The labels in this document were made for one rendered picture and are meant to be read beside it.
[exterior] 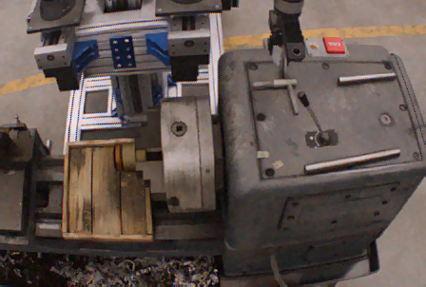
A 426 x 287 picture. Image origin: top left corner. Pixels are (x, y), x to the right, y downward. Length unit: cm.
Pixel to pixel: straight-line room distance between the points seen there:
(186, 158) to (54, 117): 179
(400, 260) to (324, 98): 145
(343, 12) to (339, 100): 224
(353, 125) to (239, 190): 35
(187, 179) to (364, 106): 51
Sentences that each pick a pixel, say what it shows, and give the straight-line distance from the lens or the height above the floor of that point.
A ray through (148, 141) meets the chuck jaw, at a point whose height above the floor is 113.
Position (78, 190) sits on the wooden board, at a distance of 163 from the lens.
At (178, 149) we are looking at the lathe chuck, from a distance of 126.
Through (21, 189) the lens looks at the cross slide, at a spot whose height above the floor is 97.
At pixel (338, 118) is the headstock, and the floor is 125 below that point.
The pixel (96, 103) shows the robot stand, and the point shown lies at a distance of 268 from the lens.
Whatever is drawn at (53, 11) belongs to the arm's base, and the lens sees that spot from 175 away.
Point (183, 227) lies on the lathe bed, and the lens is 155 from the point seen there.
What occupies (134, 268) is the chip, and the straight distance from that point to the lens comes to 184.
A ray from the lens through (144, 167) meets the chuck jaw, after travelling 138.
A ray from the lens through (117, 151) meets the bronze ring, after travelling 140.
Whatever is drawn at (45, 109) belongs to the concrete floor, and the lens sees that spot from 302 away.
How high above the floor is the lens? 229
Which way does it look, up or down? 56 degrees down
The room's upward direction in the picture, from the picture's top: straight up
